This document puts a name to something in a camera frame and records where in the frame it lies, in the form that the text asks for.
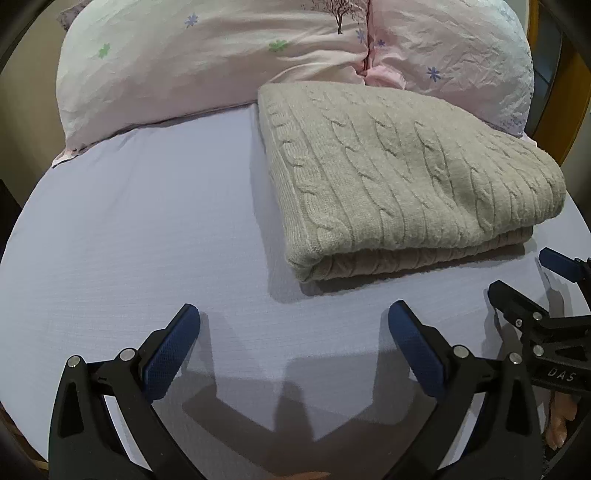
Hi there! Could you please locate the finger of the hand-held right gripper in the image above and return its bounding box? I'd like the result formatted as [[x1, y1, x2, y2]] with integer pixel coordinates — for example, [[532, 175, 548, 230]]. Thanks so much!
[[539, 247, 591, 284], [488, 279, 555, 357]]

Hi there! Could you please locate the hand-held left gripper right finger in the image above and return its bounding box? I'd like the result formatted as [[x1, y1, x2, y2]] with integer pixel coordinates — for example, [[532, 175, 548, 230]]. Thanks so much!
[[387, 300, 544, 480]]

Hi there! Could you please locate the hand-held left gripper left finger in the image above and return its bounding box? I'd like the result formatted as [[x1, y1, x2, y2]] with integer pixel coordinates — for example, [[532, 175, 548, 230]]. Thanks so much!
[[48, 303, 202, 480]]

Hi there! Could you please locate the beige cable knit sweater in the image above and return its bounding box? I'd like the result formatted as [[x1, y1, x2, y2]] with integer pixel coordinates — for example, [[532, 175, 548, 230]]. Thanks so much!
[[257, 81, 568, 284]]

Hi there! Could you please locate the person's right hand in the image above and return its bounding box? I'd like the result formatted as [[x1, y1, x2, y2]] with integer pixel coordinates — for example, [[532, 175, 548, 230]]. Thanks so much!
[[544, 392, 581, 451]]

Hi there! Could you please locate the lavender bed sheet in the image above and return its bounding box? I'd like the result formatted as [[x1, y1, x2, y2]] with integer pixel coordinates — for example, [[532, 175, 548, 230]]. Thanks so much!
[[0, 104, 591, 480]]

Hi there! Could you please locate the pink floral pillow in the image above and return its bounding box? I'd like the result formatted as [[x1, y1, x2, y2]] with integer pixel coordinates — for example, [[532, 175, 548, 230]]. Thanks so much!
[[51, 0, 537, 168]]

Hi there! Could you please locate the wooden bed frame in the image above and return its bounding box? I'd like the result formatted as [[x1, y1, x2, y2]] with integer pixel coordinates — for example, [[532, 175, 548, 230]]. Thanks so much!
[[527, 0, 591, 168]]

